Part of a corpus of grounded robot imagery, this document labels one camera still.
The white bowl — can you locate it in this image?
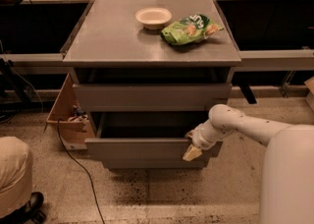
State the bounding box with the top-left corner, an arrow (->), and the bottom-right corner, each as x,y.
135,8 -> 172,30

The grey drawer cabinet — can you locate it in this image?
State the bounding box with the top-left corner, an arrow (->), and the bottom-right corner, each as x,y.
64,0 -> 241,169

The black shoe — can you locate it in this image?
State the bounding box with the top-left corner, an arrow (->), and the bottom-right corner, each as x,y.
0,192 -> 46,224

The black floor cable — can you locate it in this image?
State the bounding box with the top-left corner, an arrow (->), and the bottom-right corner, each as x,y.
56,119 -> 106,224

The wooden box on floor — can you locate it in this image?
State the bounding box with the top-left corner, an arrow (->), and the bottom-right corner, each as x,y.
46,74 -> 95,150

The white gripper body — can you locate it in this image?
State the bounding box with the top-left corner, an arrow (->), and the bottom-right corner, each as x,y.
191,121 -> 226,150

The green chip bag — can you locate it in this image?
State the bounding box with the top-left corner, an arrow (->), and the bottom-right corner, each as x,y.
160,14 -> 223,46

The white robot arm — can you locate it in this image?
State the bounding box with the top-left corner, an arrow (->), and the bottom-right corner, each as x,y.
183,104 -> 314,224

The grey top drawer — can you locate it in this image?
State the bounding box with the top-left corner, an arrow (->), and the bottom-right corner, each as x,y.
73,84 -> 232,112

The person's beige trouser leg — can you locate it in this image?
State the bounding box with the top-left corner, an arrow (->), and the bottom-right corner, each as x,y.
0,137 -> 33,218

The grey metal rail frame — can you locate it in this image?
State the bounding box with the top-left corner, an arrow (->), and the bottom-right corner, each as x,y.
0,0 -> 313,71

